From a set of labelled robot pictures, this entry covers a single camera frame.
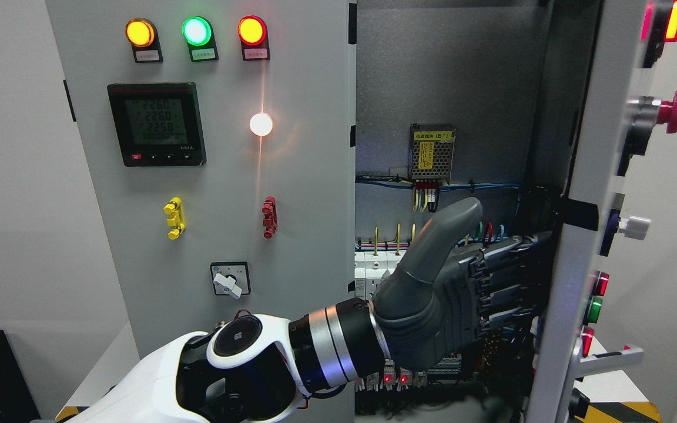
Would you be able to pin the red mushroom emergency stop button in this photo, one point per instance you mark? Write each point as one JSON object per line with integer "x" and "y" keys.
{"x": 652, "y": 111}

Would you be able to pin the black digital power meter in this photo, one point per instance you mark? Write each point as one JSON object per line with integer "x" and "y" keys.
{"x": 158, "y": 124}

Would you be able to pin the white lit indicator lamp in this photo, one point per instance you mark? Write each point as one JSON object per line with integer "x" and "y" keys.
{"x": 261, "y": 124}

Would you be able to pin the grey cabinet door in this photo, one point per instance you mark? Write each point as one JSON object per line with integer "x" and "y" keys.
{"x": 300, "y": 75}
{"x": 583, "y": 142}

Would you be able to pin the yellow indicator lamp left door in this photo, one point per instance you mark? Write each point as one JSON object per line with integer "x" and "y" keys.
{"x": 140, "y": 32}

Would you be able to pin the yellow terminal post pair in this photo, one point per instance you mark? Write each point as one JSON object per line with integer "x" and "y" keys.
{"x": 175, "y": 217}

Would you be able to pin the perforated metal power supply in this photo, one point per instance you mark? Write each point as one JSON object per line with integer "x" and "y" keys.
{"x": 431, "y": 151}

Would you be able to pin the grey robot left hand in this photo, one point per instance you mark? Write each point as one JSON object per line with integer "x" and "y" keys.
{"x": 442, "y": 298}

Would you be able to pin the white rotary selector switch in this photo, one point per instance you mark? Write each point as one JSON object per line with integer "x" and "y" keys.
{"x": 230, "y": 279}

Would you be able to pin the white selector switch right door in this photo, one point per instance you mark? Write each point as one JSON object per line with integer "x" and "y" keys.
{"x": 632, "y": 227}

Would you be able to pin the green indicator lamp left door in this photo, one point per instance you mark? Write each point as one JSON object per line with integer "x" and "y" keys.
{"x": 197, "y": 31}

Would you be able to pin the yellow lamp right door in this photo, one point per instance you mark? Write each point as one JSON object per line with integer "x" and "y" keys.
{"x": 659, "y": 27}

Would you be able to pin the white socket and breaker row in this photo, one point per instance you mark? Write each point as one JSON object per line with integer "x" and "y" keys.
{"x": 371, "y": 269}

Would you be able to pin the lower relay terminal row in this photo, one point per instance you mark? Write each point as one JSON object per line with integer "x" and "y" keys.
{"x": 392, "y": 377}

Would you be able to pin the silver door handle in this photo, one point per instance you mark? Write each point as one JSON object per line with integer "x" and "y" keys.
{"x": 608, "y": 362}

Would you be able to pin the red terminal post pair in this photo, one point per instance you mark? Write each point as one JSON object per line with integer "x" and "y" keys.
{"x": 270, "y": 222}

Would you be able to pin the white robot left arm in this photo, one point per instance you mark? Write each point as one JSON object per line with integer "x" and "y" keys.
{"x": 257, "y": 368}

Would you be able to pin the red indicator lamp left door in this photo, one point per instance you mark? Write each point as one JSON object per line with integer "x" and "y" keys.
{"x": 252, "y": 30}

